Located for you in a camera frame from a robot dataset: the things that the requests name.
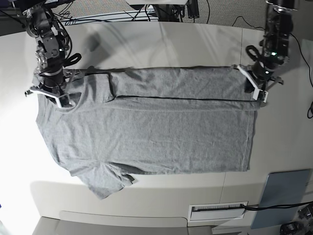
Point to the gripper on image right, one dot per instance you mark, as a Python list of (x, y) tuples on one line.
[(258, 76)]

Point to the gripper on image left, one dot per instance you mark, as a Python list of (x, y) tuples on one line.
[(54, 84)]

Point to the grey T-shirt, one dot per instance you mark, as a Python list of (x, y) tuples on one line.
[(154, 121)]

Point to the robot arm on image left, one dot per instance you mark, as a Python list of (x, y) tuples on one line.
[(53, 53)]

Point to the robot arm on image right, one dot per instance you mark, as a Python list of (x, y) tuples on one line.
[(274, 50)]

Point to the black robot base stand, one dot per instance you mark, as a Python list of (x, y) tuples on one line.
[(174, 11)]

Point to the grey laptop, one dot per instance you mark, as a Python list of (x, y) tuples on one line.
[(281, 188)]

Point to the black device bottom right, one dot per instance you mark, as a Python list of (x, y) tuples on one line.
[(290, 228)]

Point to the camera on image-right gripper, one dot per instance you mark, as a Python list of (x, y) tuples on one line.
[(260, 95)]

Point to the camera on image-left gripper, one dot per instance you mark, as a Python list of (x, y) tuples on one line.
[(64, 101)]

